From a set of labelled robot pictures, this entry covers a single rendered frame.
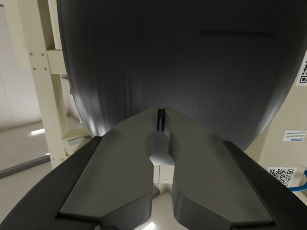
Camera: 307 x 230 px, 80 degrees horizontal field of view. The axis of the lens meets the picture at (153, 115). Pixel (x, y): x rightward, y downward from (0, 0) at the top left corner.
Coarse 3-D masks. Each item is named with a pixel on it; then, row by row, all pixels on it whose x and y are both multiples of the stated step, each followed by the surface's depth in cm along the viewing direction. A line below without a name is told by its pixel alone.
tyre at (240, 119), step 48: (96, 0) 17; (144, 0) 17; (192, 0) 17; (240, 0) 17; (288, 0) 17; (96, 48) 19; (144, 48) 18; (192, 48) 18; (240, 48) 18; (288, 48) 19; (96, 96) 21; (144, 96) 21; (192, 96) 21; (240, 96) 20; (240, 144) 26
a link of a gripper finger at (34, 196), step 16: (96, 144) 8; (80, 160) 7; (48, 176) 6; (64, 176) 6; (32, 192) 6; (48, 192) 6; (64, 192) 6; (16, 208) 5; (32, 208) 5; (48, 208) 5; (0, 224) 5; (16, 224) 5; (32, 224) 5; (48, 224) 5; (64, 224) 5; (80, 224) 5; (96, 224) 5
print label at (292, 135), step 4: (288, 132) 44; (292, 132) 44; (296, 132) 44; (300, 132) 44; (304, 132) 44; (284, 136) 45; (288, 136) 45; (292, 136) 45; (296, 136) 45; (300, 136) 45; (304, 136) 45; (284, 140) 45; (288, 140) 45; (292, 140) 45; (296, 140) 45; (300, 140) 45
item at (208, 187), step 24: (168, 120) 11; (192, 120) 10; (192, 144) 8; (216, 144) 8; (192, 168) 7; (216, 168) 7; (192, 192) 6; (216, 192) 6; (240, 192) 6; (192, 216) 6; (216, 216) 6; (240, 216) 5; (264, 216) 5
